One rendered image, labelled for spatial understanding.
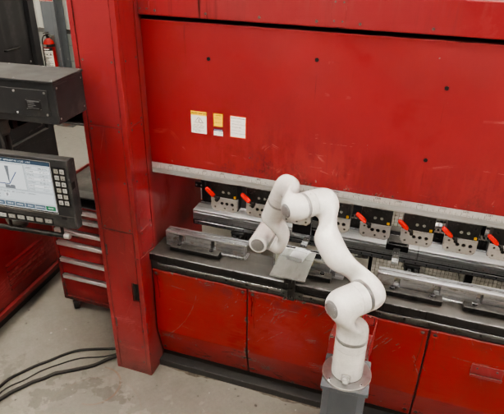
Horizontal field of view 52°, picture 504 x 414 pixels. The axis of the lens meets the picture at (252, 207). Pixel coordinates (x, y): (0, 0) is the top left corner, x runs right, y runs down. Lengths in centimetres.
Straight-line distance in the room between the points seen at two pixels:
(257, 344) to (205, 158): 114
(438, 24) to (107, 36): 143
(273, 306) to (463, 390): 107
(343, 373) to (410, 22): 141
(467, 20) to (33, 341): 326
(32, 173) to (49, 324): 172
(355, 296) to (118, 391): 201
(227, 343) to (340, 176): 127
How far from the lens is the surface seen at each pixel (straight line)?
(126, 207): 282
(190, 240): 300
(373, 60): 235
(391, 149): 245
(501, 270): 305
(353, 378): 208
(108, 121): 266
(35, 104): 245
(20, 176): 263
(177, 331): 330
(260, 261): 292
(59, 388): 358
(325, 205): 194
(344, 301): 181
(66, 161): 245
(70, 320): 405
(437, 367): 296
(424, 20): 229
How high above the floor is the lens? 251
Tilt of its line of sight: 28 degrees down
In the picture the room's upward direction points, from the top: 1 degrees clockwise
